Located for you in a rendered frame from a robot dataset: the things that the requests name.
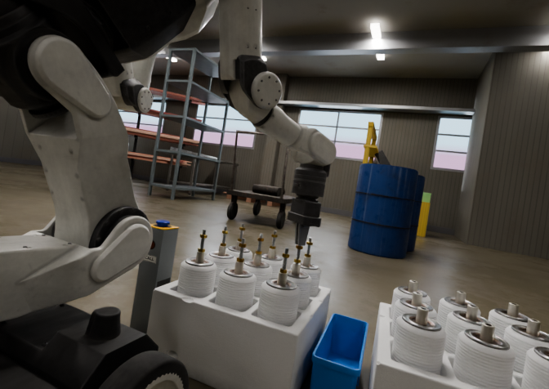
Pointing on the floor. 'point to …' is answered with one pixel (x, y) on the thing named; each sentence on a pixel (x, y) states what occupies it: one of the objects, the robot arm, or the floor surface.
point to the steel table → (194, 167)
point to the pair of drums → (386, 210)
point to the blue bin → (339, 354)
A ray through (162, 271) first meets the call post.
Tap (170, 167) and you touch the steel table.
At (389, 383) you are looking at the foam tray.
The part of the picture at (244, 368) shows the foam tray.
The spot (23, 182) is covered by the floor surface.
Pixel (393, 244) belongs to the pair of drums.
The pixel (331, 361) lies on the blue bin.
